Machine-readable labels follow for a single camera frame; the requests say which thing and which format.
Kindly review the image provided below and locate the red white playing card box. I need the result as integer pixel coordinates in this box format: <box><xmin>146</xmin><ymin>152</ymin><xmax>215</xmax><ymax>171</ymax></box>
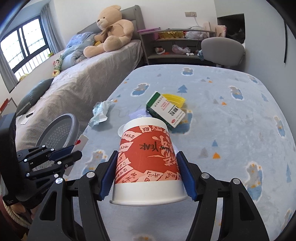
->
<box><xmin>64</xmin><ymin>134</ymin><xmax>88</xmax><ymax>176</ymax></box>

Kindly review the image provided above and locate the red white paper cup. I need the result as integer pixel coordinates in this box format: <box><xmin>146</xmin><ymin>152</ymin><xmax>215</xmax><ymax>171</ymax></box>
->
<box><xmin>110</xmin><ymin>118</ymin><xmax>187</xmax><ymax>206</ymax></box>

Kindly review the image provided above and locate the grey perforated trash basket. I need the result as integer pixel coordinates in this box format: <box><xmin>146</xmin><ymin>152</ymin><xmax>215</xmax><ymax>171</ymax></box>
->
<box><xmin>36</xmin><ymin>113</ymin><xmax>79</xmax><ymax>150</ymax></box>

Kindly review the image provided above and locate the light blue wet-wipe packet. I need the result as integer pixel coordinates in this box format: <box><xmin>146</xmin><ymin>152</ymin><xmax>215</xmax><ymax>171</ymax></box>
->
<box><xmin>88</xmin><ymin>100</ymin><xmax>113</xmax><ymax>128</ymax></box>

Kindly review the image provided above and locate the white bottle cap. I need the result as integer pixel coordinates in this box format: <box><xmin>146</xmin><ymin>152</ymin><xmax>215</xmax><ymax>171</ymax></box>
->
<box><xmin>117</xmin><ymin>124</ymin><xmax>125</xmax><ymax>137</ymax></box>

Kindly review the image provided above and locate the grey bed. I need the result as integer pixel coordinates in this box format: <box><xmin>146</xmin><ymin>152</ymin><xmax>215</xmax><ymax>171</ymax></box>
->
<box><xmin>16</xmin><ymin>5</ymin><xmax>144</xmax><ymax>150</ymax></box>

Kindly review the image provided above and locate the dark grey pillow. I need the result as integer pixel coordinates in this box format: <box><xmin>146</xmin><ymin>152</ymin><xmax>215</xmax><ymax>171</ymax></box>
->
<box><xmin>16</xmin><ymin>78</ymin><xmax>54</xmax><ymax>117</ymax></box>

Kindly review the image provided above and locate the small green plush doll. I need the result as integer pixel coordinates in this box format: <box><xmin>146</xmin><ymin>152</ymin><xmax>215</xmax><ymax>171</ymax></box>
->
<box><xmin>52</xmin><ymin>56</ymin><xmax>63</xmax><ymax>77</ymax></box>

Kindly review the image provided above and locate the purple cartoon rabbit box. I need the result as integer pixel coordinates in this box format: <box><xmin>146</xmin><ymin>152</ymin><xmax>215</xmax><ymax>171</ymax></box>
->
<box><xmin>129</xmin><ymin>108</ymin><xmax>151</xmax><ymax>120</ymax></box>

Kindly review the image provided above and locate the blue patterned table cloth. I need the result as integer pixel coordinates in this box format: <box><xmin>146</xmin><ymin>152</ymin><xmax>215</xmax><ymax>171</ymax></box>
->
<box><xmin>69</xmin><ymin>65</ymin><xmax>295</xmax><ymax>240</ymax></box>

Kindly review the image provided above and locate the blue folded blanket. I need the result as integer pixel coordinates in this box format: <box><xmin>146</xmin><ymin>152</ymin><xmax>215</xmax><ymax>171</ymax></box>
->
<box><xmin>61</xmin><ymin>32</ymin><xmax>95</xmax><ymax>71</ymax></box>

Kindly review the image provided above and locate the green white medicine box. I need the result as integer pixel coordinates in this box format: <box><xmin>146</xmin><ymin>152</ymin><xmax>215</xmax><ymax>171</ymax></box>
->
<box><xmin>146</xmin><ymin>92</ymin><xmax>186</xmax><ymax>130</ymax></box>

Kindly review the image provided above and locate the grey curtain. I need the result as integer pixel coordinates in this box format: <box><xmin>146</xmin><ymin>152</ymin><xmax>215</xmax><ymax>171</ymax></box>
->
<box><xmin>40</xmin><ymin>4</ymin><xmax>64</xmax><ymax>54</ymax></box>

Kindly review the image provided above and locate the yellow plastic bowl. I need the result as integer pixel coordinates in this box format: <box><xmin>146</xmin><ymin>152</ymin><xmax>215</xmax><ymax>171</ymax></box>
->
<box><xmin>162</xmin><ymin>94</ymin><xmax>186</xmax><ymax>108</ymax></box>

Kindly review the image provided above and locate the large beige teddy bear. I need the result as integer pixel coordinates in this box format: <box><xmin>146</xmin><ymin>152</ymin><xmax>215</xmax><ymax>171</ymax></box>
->
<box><xmin>83</xmin><ymin>5</ymin><xmax>134</xmax><ymax>58</ymax></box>

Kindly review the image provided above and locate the grey wooden shelf unit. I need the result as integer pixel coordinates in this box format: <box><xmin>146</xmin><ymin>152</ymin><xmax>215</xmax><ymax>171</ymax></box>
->
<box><xmin>138</xmin><ymin>29</ymin><xmax>216</xmax><ymax>65</ymax></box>

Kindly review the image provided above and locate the pink storage box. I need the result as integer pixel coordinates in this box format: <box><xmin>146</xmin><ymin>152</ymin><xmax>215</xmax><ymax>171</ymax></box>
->
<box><xmin>137</xmin><ymin>28</ymin><xmax>161</xmax><ymax>41</ymax></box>

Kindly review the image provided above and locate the pink plastic bag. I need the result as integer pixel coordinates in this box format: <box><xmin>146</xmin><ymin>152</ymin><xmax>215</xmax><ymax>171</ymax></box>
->
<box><xmin>171</xmin><ymin>45</ymin><xmax>191</xmax><ymax>55</ymax></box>

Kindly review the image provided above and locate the grey office chair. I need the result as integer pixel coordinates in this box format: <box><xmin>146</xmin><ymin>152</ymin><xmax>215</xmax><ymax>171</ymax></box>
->
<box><xmin>201</xmin><ymin>37</ymin><xmax>245</xmax><ymax>67</ymax></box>

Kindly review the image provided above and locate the window with black frame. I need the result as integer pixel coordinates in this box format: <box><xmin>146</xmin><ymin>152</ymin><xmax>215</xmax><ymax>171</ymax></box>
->
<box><xmin>1</xmin><ymin>16</ymin><xmax>52</xmax><ymax>81</ymax></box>

